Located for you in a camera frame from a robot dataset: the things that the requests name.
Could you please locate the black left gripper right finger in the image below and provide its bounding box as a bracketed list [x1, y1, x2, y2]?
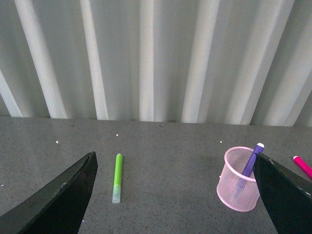
[253, 153, 312, 234]

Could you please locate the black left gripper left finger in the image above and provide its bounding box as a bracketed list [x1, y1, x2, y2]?
[0, 152, 98, 234]

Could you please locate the pink highlighter pen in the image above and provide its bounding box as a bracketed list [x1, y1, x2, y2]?
[293, 156, 312, 178]

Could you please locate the purple pen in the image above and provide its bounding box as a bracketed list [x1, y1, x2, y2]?
[234, 142, 266, 198]

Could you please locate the pink mesh cup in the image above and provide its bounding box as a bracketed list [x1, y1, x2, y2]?
[216, 146, 260, 212]

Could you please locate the green highlighter pen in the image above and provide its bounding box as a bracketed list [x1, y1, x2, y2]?
[112, 154, 123, 204]

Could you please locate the white pleated curtain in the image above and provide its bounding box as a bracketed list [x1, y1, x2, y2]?
[0, 0, 312, 127]

